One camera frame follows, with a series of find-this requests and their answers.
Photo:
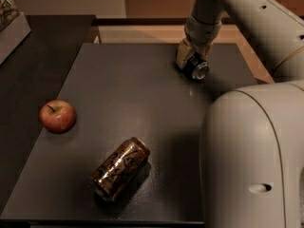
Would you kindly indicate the red apple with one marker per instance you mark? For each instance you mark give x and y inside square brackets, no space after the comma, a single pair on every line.
[57,116]

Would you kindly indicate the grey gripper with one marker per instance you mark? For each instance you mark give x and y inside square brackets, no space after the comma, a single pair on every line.
[199,32]

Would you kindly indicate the snack bags in box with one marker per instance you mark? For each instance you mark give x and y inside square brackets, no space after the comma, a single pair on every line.
[8,12]

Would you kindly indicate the dark blue pepsi can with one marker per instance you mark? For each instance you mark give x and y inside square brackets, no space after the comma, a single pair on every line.
[196,68]

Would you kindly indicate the orange brown soda can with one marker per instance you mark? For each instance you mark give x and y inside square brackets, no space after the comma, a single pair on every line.
[119,169]

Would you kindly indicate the white box on counter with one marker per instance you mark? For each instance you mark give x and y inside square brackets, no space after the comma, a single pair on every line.
[12,36]

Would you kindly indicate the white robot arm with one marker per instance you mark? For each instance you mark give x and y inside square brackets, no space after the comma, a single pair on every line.
[251,152]

